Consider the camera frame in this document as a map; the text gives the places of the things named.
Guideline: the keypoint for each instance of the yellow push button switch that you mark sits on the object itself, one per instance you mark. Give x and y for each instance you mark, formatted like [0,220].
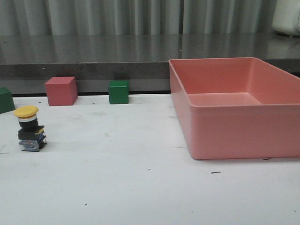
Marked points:
[31,136]

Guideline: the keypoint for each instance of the green cube on left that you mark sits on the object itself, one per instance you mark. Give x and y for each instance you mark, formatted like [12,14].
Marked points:
[6,100]

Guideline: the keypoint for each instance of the white kitchen appliance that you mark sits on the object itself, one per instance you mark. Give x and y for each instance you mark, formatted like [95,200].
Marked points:
[286,19]

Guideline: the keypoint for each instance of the grey stone counter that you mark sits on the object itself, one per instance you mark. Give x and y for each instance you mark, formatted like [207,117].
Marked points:
[27,62]

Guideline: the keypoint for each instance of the green cube near bin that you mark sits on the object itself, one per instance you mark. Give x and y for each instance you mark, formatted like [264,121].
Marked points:
[119,92]

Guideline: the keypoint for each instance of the pink cube at back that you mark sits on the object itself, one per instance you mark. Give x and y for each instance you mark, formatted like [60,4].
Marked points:
[61,91]

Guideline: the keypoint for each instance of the grey curtain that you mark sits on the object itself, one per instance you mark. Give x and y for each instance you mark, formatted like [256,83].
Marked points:
[134,17]

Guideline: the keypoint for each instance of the pink plastic bin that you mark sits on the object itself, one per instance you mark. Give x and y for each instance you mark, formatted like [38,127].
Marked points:
[232,108]

